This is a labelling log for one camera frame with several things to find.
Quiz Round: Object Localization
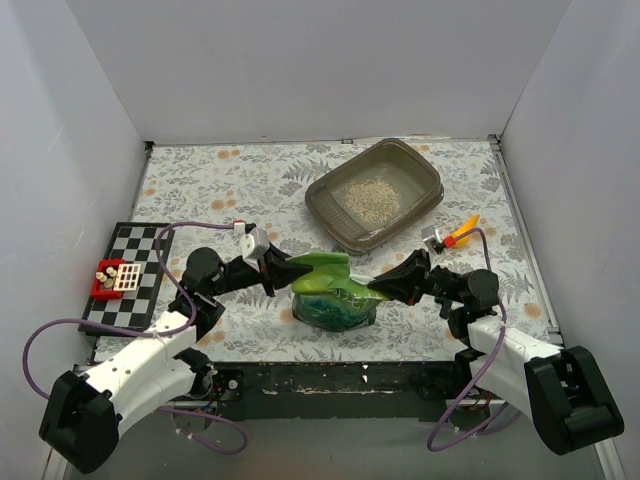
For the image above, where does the green litter bag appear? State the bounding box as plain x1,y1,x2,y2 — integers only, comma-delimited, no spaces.
287,252,390,332

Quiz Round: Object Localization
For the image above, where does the yellow plastic scoop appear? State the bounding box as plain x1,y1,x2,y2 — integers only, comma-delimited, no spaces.
444,214,480,248

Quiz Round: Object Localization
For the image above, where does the grey litter box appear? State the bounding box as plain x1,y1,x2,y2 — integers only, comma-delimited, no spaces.
305,138,444,256

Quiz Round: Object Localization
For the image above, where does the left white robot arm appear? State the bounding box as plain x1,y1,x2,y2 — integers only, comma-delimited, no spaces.
39,235,313,474

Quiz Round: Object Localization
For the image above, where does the pile of litter grains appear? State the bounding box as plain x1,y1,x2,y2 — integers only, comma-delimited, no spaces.
344,178,401,224

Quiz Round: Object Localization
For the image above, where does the black white checkerboard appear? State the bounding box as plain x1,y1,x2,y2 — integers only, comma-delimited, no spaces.
79,222,173,336

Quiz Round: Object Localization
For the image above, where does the red tray with pieces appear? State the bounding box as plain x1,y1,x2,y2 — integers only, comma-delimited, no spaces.
90,259,142,301

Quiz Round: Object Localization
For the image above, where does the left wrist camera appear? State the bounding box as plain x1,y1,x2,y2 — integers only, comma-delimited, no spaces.
233,220,270,263

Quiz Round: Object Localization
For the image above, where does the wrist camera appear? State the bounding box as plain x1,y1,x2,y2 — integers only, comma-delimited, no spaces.
233,220,270,263
421,225,457,255

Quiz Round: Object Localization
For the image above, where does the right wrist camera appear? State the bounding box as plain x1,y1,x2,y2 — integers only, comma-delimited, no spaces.
421,225,457,255

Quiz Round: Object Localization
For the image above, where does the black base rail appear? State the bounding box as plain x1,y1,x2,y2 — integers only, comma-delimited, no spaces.
209,361,468,421

